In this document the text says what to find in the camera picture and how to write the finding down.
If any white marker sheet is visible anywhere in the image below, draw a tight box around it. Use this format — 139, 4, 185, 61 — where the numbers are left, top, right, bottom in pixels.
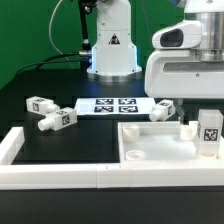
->
75, 97, 155, 115

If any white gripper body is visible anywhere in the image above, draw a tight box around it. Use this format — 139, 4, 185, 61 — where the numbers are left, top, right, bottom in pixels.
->
145, 50, 224, 99

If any grey thin cable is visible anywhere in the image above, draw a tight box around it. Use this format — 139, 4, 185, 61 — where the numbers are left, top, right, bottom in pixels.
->
48, 0, 75, 60

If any white square tabletop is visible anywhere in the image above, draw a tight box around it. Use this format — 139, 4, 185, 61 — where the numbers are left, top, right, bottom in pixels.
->
118, 121, 224, 162

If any black cable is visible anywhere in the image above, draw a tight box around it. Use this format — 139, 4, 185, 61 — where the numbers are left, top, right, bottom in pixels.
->
14, 50, 92, 77

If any white U-shaped fence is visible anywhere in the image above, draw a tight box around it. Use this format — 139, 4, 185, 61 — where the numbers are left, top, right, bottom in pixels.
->
0, 127, 224, 190

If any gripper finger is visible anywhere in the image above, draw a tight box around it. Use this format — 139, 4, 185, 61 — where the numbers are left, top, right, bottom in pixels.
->
175, 104, 189, 125

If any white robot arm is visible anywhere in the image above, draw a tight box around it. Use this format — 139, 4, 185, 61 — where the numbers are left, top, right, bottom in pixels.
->
88, 0, 224, 112

